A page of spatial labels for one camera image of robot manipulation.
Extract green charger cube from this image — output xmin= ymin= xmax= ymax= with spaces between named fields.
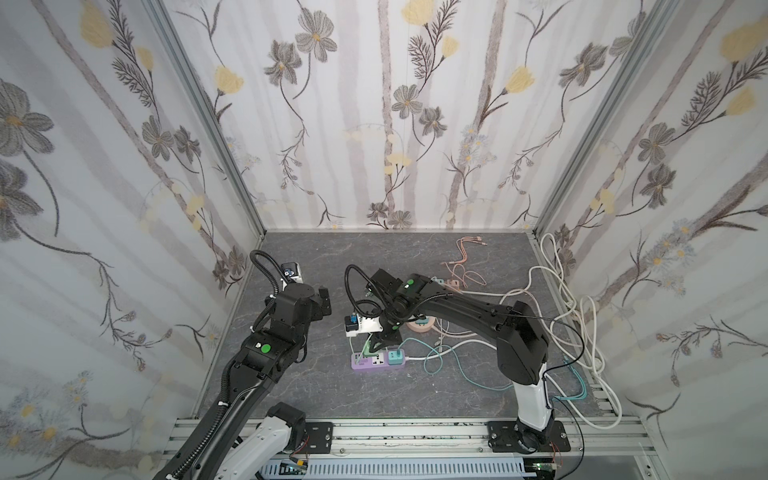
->
xmin=361 ymin=338 xmax=373 ymax=358

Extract pink multi-head cable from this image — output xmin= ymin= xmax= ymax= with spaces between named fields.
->
xmin=440 ymin=235 xmax=488 ymax=288

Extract purple power strip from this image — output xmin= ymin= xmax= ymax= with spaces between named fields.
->
xmin=350 ymin=352 xmax=405 ymax=372

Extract white charging cable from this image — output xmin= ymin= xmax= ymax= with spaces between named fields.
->
xmin=434 ymin=317 xmax=481 ymax=352

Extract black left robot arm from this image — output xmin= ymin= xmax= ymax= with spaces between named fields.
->
xmin=155 ymin=250 xmax=332 ymax=479

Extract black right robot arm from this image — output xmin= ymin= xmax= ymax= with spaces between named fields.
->
xmin=345 ymin=269 xmax=554 ymax=434

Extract pink round power strip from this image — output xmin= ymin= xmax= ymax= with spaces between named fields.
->
xmin=406 ymin=317 xmax=435 ymax=334

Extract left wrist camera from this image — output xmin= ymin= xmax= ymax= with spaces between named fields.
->
xmin=280 ymin=261 xmax=303 ymax=283

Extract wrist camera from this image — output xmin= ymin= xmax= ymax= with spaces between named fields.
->
xmin=280 ymin=261 xmax=303 ymax=283
xmin=344 ymin=314 xmax=383 ymax=338

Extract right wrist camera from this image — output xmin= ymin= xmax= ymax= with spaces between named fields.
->
xmin=344 ymin=314 xmax=383 ymax=338

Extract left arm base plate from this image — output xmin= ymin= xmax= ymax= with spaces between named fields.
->
xmin=290 ymin=422 xmax=334 ymax=455

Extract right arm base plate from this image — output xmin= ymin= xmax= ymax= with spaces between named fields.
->
xmin=486 ymin=420 xmax=572 ymax=455

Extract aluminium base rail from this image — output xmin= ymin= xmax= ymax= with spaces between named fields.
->
xmin=164 ymin=416 xmax=669 ymax=479

